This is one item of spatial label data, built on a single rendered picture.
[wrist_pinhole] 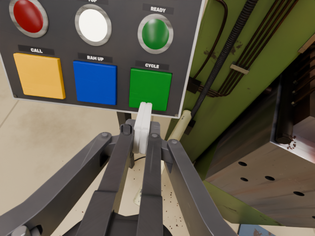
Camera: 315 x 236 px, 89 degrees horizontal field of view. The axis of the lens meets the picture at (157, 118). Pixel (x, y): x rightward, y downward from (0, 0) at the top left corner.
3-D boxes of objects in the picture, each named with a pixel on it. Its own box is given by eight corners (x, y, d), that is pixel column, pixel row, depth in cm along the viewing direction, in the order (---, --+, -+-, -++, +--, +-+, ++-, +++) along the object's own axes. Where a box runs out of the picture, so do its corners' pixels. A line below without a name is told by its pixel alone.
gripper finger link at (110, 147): (129, 159, 15) (96, 156, 14) (136, 130, 19) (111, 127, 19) (130, 146, 14) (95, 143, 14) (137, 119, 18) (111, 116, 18)
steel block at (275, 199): (286, 226, 68) (465, 237, 31) (204, 180, 75) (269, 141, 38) (293, 129, 97) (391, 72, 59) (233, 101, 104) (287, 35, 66)
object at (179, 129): (144, 210, 56) (144, 209, 51) (131, 201, 57) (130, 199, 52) (191, 119, 78) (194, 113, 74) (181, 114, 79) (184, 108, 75)
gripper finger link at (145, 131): (141, 129, 15) (149, 130, 15) (146, 102, 21) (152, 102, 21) (138, 154, 16) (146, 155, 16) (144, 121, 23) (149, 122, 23)
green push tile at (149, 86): (165, 112, 32) (172, 74, 28) (127, 107, 32) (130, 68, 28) (165, 108, 33) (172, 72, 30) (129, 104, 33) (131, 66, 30)
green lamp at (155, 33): (161, 56, 27) (165, 31, 23) (138, 46, 28) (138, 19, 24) (169, 47, 28) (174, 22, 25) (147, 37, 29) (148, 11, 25)
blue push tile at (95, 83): (115, 106, 31) (115, 66, 28) (76, 101, 31) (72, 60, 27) (117, 102, 33) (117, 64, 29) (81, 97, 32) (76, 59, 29)
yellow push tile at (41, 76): (63, 99, 31) (57, 59, 27) (23, 94, 31) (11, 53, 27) (68, 96, 32) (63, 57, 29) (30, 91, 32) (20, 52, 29)
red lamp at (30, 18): (38, 40, 26) (22, 10, 22) (18, 29, 27) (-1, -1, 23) (54, 31, 27) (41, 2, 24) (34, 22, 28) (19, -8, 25)
